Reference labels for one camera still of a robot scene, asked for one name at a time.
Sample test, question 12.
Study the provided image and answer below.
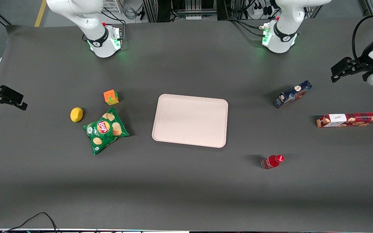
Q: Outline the white vented box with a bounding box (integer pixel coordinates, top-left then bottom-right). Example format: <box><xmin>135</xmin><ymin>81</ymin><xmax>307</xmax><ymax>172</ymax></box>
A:
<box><xmin>102</xmin><ymin>0</ymin><xmax>123</xmax><ymax>14</ymax></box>

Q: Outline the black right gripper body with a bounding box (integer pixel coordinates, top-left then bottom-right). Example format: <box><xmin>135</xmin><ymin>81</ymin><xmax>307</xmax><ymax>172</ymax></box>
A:
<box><xmin>0</xmin><ymin>85</ymin><xmax>24</xmax><ymax>105</ymax></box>

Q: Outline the colourful puzzle cube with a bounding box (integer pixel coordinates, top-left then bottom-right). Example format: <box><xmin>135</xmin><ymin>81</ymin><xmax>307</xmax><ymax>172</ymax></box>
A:
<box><xmin>103</xmin><ymin>90</ymin><xmax>119</xmax><ymax>105</ymax></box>

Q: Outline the blue cookie box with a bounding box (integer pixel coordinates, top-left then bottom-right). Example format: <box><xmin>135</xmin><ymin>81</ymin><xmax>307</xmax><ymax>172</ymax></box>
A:
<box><xmin>273</xmin><ymin>80</ymin><xmax>312</xmax><ymax>108</ymax></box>

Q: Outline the green chips bag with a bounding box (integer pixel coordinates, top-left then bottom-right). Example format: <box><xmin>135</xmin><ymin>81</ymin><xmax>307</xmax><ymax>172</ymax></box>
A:
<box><xmin>83</xmin><ymin>107</ymin><xmax>130</xmax><ymax>155</ymax></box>

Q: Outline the dark metal equipment rack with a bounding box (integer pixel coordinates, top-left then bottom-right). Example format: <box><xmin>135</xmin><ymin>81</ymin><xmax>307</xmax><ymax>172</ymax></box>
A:
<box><xmin>142</xmin><ymin>0</ymin><xmax>235</xmax><ymax>22</ymax></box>

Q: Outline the grey coiled cable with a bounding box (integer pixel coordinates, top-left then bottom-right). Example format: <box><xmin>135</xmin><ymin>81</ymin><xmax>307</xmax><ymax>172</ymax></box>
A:
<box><xmin>123</xmin><ymin>6</ymin><xmax>139</xmax><ymax>20</ymax></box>

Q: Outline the thin black table cable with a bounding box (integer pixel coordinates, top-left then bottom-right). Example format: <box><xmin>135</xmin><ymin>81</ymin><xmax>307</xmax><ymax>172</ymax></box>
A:
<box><xmin>3</xmin><ymin>212</ymin><xmax>59</xmax><ymax>233</ymax></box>

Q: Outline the pale pink plastic tray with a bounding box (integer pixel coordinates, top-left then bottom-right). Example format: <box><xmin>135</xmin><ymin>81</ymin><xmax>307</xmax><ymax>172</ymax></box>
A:
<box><xmin>152</xmin><ymin>94</ymin><xmax>229</xmax><ymax>148</ymax></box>

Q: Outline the yellow lemon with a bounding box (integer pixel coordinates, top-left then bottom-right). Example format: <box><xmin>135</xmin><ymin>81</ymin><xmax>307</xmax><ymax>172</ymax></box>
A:
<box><xmin>70</xmin><ymin>107</ymin><xmax>84</xmax><ymax>123</ymax></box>

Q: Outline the red drink bottle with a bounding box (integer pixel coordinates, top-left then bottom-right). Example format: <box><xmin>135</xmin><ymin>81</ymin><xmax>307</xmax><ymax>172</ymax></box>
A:
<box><xmin>260</xmin><ymin>154</ymin><xmax>285</xmax><ymax>170</ymax></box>

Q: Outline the red cookie box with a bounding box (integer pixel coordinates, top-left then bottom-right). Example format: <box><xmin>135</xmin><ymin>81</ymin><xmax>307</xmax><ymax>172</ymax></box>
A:
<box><xmin>316</xmin><ymin>112</ymin><xmax>373</xmax><ymax>128</ymax></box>

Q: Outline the black right base cable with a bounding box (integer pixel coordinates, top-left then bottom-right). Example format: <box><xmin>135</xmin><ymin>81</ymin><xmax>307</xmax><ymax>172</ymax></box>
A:
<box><xmin>102</xmin><ymin>9</ymin><xmax>126</xmax><ymax>41</ymax></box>

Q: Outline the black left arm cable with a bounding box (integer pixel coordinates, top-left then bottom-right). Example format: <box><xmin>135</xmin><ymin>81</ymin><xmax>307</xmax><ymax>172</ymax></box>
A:
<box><xmin>352</xmin><ymin>14</ymin><xmax>373</xmax><ymax>65</ymax></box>

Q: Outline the white power strip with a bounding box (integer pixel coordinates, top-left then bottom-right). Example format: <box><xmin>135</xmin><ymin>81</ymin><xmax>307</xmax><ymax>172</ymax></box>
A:
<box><xmin>253</xmin><ymin>5</ymin><xmax>273</xmax><ymax>17</ymax></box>

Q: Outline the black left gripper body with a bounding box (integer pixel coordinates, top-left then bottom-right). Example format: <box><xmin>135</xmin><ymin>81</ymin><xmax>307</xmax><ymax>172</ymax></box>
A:
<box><xmin>331</xmin><ymin>58</ymin><xmax>373</xmax><ymax>78</ymax></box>

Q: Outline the black left base cable bundle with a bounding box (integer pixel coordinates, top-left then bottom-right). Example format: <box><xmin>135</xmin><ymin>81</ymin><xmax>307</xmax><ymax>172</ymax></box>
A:
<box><xmin>225</xmin><ymin>17</ymin><xmax>266</xmax><ymax>37</ymax></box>

